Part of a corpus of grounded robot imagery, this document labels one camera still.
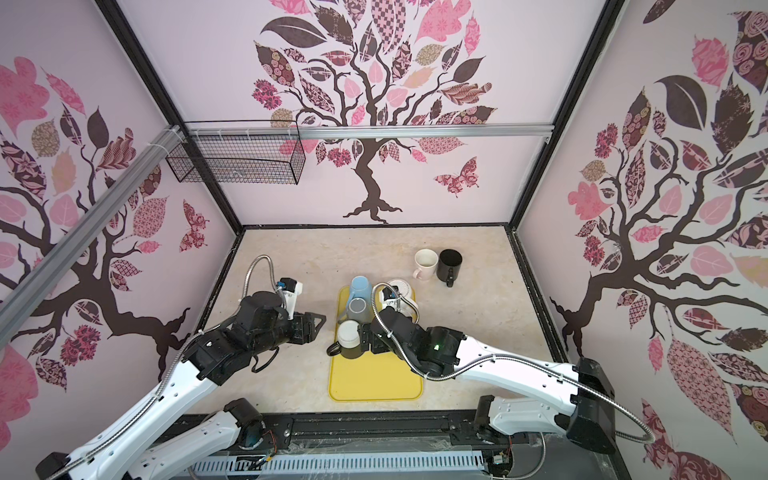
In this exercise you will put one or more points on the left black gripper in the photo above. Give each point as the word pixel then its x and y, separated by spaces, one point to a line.
pixel 304 324

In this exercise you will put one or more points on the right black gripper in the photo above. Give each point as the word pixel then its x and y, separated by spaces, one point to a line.
pixel 376 345

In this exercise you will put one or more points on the pale pink mug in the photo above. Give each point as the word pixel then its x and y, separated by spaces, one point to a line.
pixel 426 261

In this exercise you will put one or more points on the black mug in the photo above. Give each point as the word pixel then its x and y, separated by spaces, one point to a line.
pixel 449 265

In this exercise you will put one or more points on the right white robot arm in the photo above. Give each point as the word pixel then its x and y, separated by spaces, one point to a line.
pixel 573 400

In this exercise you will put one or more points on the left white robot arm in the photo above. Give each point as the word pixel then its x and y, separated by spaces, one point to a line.
pixel 130 449

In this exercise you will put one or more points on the grey mug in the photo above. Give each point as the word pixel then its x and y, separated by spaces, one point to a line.
pixel 358 310

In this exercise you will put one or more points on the dark green white-bottom mug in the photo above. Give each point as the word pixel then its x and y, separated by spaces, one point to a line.
pixel 348 343

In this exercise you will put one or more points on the white ribbed-bottom mug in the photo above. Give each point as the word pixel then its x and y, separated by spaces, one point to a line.
pixel 406 293

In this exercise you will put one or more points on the light blue mug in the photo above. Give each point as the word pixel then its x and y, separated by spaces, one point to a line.
pixel 360 288

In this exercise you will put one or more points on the yellow tray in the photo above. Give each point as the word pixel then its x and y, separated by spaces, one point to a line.
pixel 373 378

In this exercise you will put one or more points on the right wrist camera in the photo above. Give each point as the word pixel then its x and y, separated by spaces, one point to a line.
pixel 390 297

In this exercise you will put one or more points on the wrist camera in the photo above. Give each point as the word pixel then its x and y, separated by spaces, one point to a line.
pixel 289 289
pixel 390 297

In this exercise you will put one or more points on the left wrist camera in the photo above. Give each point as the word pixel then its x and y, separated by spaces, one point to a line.
pixel 289 289

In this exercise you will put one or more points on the black base frame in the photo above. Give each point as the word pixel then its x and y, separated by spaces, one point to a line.
pixel 521 456

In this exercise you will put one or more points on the white slotted cable duct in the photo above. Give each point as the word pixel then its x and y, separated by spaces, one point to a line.
pixel 338 463

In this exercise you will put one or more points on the black wire basket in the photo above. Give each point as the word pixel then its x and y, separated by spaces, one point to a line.
pixel 270 152

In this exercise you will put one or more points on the back aluminium rail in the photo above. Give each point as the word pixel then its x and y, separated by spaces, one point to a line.
pixel 380 132

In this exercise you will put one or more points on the aluminium rail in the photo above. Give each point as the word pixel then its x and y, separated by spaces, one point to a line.
pixel 24 299
pixel 380 132

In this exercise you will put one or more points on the left aluminium rail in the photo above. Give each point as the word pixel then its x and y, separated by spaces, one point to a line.
pixel 24 299

